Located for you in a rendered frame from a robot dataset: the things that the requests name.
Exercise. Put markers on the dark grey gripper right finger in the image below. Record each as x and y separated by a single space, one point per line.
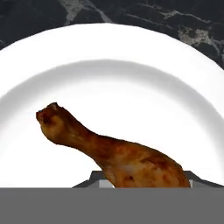
198 182

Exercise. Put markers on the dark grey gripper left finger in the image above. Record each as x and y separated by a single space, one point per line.
96 179

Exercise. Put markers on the brown roasted chicken drumstick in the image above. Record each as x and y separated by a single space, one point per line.
131 163

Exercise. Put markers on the white round plate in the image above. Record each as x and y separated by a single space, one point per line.
116 73

